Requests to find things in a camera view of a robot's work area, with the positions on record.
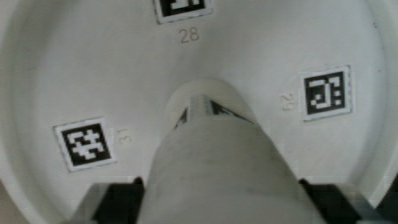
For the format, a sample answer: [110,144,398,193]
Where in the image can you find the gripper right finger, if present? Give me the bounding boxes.
[298,179,386,224]

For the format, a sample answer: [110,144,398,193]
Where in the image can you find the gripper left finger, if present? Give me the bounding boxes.
[69,177,146,224]

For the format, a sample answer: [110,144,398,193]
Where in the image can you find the white cylindrical table leg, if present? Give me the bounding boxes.
[139,79,325,224]

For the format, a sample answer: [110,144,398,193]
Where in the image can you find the white round table top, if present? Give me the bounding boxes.
[0,0,398,224]

